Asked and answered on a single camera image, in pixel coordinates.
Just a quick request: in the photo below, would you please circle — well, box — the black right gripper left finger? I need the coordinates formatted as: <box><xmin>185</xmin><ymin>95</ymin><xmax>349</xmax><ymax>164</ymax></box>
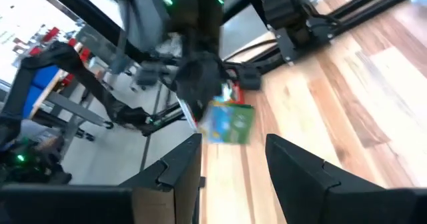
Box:
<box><xmin>119</xmin><ymin>133</ymin><xmax>203</xmax><ymax>224</ymax></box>

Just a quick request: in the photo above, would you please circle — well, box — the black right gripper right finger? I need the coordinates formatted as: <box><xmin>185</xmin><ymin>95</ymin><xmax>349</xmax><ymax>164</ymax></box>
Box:
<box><xmin>265</xmin><ymin>133</ymin><xmax>388</xmax><ymax>224</ymax></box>

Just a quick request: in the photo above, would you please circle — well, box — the green cardboard box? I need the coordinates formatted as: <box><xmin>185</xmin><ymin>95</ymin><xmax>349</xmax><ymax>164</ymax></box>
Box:
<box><xmin>199</xmin><ymin>103</ymin><xmax>256</xmax><ymax>145</ymax></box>

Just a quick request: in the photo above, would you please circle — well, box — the red plastic bin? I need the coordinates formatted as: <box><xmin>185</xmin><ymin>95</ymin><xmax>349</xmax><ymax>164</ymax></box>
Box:
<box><xmin>230</xmin><ymin>83</ymin><xmax>246</xmax><ymax>105</ymax></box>

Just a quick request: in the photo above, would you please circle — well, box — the grey metal workbench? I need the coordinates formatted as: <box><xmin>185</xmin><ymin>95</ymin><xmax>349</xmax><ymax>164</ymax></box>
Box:
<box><xmin>29</xmin><ymin>69</ymin><xmax>114</xmax><ymax>141</ymax></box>

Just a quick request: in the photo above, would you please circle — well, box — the black robot with green light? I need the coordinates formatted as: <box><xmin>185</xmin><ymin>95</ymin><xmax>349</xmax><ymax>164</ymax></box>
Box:
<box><xmin>0</xmin><ymin>115</ymin><xmax>73</xmax><ymax>185</ymax></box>

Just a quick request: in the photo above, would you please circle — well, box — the blue storage bin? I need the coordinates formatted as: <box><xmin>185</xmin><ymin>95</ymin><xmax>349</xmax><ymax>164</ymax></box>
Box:
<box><xmin>22</xmin><ymin>65</ymin><xmax>61</xmax><ymax>119</ymax></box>

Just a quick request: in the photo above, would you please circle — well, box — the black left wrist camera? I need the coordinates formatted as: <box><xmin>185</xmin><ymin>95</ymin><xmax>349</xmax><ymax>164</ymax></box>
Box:
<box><xmin>237</xmin><ymin>66</ymin><xmax>263</xmax><ymax>91</ymax></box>

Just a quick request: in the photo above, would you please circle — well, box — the black aluminium table frame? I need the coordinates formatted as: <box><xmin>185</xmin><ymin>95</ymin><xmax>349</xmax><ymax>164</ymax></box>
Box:
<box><xmin>220</xmin><ymin>0</ymin><xmax>414</xmax><ymax>75</ymax></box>

